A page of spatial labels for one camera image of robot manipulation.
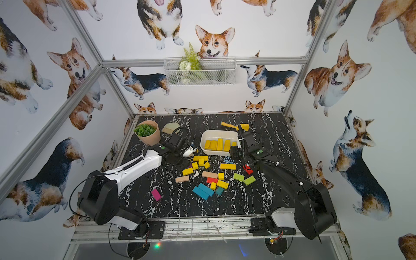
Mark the long yellow block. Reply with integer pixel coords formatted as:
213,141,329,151
220,164,236,170

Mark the white plastic bin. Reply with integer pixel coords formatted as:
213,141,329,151
200,130,241,157

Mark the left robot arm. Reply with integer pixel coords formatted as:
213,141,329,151
77,127,193,237

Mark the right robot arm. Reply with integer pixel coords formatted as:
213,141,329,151
230,125,338,240

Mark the blue grid block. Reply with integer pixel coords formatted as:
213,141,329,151
223,157,235,164

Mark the yellow toy shovel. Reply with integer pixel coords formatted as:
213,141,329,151
221,121,249,131

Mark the green block left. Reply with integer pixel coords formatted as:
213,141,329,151
233,173,245,182

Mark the green block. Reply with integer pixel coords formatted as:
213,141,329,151
243,176,256,186
233,173,245,182

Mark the green block right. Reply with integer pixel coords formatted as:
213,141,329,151
243,176,256,186

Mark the natural wood block lower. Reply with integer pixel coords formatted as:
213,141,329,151
175,175,190,183

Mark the natural wood block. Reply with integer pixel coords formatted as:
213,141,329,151
202,171,218,179
175,175,190,183

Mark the terracotta pot with plant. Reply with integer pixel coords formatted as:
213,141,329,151
134,120,161,146

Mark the natural wood block upper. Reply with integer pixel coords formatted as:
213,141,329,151
202,171,218,179

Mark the red block in pile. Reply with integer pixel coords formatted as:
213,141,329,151
206,178,218,184

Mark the teal long block front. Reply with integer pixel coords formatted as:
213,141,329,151
192,186,210,200

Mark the teal long block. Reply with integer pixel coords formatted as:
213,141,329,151
192,186,210,200
198,183,214,197

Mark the small teal block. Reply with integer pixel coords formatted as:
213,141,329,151
215,187,224,196

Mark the teal long block rear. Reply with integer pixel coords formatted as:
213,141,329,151
198,183,214,197

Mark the magenta block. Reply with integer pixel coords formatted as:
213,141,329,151
151,188,162,201

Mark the artificial fern and flower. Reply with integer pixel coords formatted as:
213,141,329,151
179,43,203,85

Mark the white wire wall basket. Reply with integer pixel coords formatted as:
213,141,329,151
164,57,237,86

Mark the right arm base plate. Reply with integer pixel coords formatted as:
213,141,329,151
249,217,296,236

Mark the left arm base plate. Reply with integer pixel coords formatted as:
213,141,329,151
118,221,166,241

